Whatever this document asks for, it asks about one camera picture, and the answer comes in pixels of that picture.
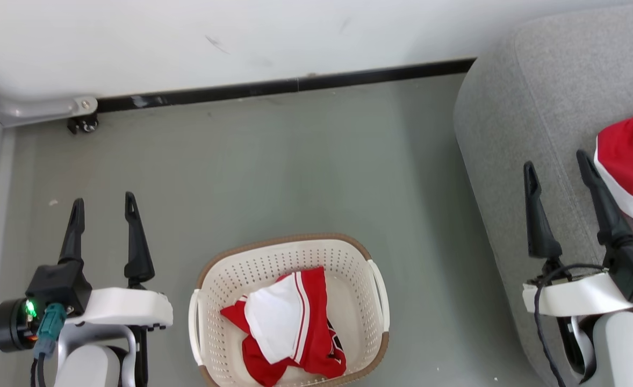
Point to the black baseboard strip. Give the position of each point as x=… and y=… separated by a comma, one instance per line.
x=295, y=85

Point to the small black caster wheel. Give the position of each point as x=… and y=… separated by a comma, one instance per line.
x=84, y=124

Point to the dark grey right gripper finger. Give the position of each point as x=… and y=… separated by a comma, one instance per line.
x=609, y=220
x=539, y=231

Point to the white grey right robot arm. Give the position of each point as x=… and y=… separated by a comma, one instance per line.
x=623, y=349

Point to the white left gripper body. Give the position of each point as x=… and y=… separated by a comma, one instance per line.
x=128, y=309

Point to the cream perforated laundry basket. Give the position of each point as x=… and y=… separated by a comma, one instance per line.
x=230, y=269

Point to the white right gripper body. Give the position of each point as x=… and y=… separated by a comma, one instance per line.
x=580, y=295

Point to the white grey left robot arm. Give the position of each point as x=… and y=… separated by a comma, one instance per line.
x=88, y=365

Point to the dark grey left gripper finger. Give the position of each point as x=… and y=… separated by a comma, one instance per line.
x=138, y=252
x=73, y=236

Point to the grey fabric sofa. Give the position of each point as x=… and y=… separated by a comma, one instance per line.
x=510, y=134

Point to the red white striped shorts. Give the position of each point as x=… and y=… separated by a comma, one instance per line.
x=316, y=322

